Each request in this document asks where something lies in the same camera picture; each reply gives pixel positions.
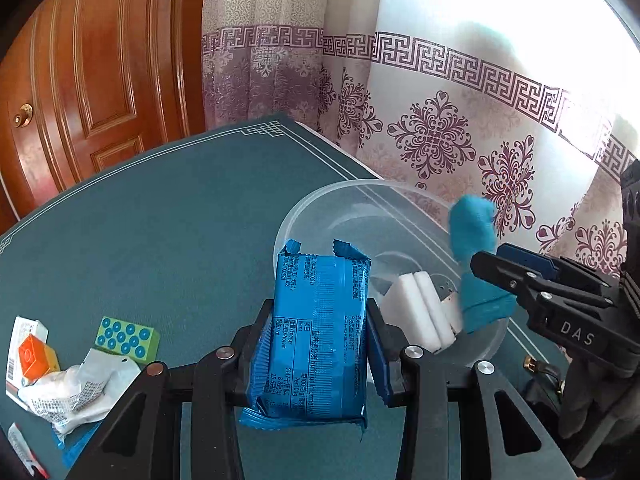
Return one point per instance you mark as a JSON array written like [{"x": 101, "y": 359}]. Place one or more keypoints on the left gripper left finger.
[{"x": 140, "y": 438}]

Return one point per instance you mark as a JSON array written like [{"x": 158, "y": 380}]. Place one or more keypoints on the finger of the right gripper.
[
  {"x": 513, "y": 278},
  {"x": 561, "y": 270}
]

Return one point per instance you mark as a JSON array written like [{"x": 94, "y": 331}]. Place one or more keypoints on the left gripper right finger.
[{"x": 460, "y": 422}]

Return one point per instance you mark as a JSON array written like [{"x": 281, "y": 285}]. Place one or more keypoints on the white black sponge block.
[{"x": 413, "y": 305}]

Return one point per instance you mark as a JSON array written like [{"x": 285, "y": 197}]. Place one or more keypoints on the blue snack packet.
[
  {"x": 70, "y": 453},
  {"x": 310, "y": 367}
]

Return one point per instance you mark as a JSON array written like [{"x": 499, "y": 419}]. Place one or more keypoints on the clear plastic bowl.
[{"x": 400, "y": 228}]

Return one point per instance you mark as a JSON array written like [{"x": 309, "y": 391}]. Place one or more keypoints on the grey gloved right hand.
[{"x": 599, "y": 411}]

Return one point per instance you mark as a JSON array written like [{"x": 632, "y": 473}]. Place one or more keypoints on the white crinkled plastic packet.
[{"x": 83, "y": 393}]

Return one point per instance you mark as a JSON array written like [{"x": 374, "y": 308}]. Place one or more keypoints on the green dotted toy brick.
[{"x": 128, "y": 339}]

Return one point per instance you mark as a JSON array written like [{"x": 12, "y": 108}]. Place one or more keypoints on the red white snack packet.
[{"x": 24, "y": 454}]

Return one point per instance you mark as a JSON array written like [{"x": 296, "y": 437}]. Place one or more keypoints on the orange yellow toy brick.
[{"x": 37, "y": 359}]

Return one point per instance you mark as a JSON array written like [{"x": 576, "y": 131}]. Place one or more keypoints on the white blue medicine box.
[{"x": 22, "y": 327}]

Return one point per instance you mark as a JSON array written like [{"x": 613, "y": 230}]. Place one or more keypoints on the patterned purple curtain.
[{"x": 532, "y": 104}]

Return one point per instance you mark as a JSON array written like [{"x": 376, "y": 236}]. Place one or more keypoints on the brass door knob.
[{"x": 23, "y": 116}]

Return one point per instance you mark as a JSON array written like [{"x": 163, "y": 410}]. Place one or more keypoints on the brown wooden door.
[{"x": 108, "y": 80}]

